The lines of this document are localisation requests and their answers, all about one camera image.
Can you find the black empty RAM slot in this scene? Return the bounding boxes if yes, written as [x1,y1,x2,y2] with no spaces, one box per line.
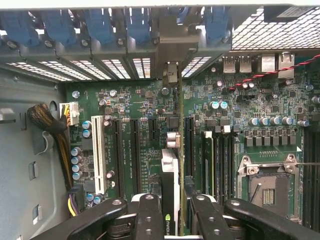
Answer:
[214,129,222,201]
[228,129,237,201]
[221,129,230,202]

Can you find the CPU socket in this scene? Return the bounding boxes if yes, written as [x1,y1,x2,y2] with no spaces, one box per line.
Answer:
[236,152,302,222]

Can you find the long black expansion slot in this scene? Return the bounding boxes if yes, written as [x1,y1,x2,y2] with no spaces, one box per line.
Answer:
[129,118,141,195]
[111,118,124,198]

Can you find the white PCI expansion slot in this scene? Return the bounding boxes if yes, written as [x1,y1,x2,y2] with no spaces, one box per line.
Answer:
[90,115,108,196]

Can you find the thin metal locking lever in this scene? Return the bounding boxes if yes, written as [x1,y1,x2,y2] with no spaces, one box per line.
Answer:
[243,161,320,176]

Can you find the short black expansion slot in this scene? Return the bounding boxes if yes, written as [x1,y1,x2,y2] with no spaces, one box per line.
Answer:
[148,117,159,141]

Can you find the green motherboard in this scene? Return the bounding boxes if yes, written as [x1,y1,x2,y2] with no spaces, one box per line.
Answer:
[64,53,320,226]

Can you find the white power connector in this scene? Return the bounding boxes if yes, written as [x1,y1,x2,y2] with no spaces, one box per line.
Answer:
[59,101,80,128]

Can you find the grey power supply unit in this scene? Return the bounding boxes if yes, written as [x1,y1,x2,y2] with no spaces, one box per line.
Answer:
[0,82,68,240]

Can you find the silver USB port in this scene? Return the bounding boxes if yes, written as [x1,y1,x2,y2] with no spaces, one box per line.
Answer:
[238,56,253,73]
[222,56,237,74]

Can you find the silver square port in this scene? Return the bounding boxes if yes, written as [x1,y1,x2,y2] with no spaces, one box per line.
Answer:
[261,53,276,73]

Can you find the silver ethernet port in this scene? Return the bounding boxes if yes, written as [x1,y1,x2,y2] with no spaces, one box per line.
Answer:
[278,51,296,79]

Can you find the blue slot retaining clip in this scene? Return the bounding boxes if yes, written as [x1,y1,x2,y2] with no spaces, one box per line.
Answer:
[174,6,190,26]
[39,9,77,47]
[0,11,40,48]
[124,7,152,45]
[83,8,117,46]
[203,6,230,42]

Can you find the open black PC case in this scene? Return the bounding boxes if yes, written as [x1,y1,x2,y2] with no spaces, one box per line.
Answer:
[0,0,320,240]

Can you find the black yellow power wire bundle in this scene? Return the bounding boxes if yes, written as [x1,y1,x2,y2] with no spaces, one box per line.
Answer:
[26,103,82,217]

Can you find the red black twisted wire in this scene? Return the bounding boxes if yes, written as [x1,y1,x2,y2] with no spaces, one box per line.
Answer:
[228,53,320,91]

